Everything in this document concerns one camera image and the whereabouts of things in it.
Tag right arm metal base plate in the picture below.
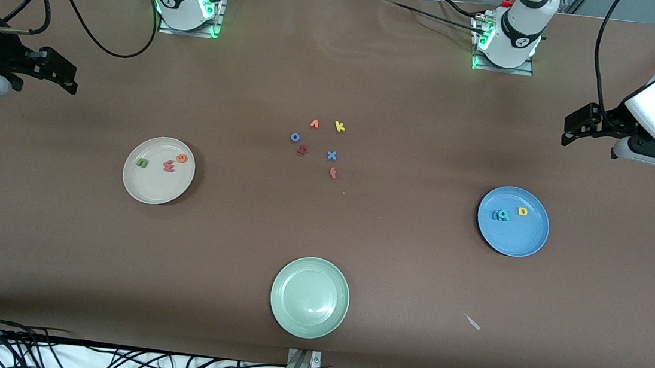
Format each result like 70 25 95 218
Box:
157 0 227 40

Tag beige plate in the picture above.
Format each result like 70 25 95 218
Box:
120 133 199 209

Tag pale green plate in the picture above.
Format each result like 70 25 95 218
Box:
266 253 354 343

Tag blue plate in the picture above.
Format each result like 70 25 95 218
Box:
474 183 553 260

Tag thin black table cable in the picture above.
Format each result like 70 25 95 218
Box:
379 0 493 37

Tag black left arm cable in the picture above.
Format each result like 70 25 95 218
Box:
588 0 629 114

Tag long looping black cable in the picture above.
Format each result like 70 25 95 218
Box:
34 0 163 62

